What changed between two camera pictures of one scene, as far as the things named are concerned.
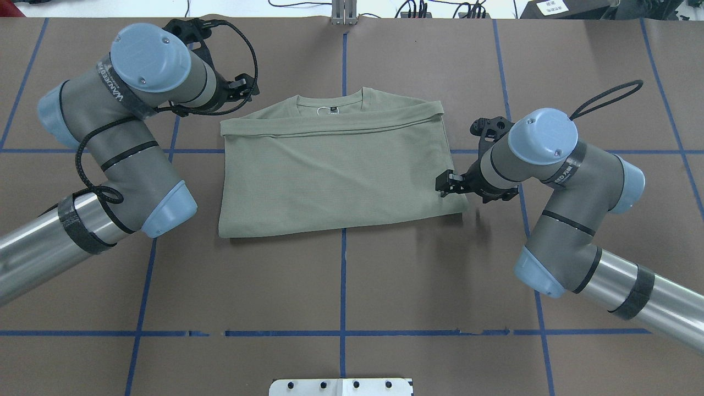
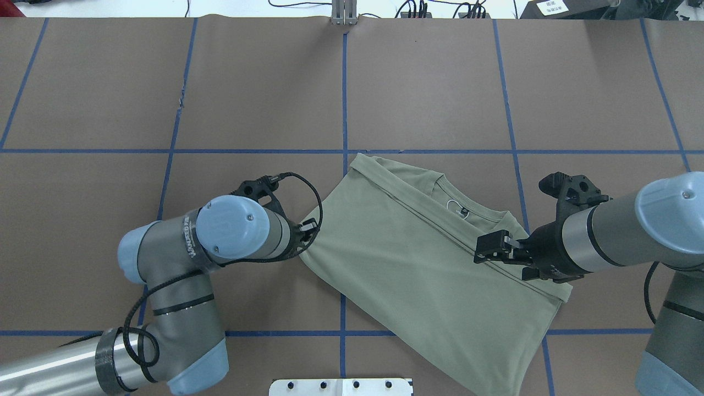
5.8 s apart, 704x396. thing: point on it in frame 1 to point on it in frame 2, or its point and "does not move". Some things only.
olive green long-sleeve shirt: (297, 165) to (398, 243)
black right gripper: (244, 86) to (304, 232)
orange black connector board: (461, 15) does not move
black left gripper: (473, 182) to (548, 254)
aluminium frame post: (344, 12) does not move
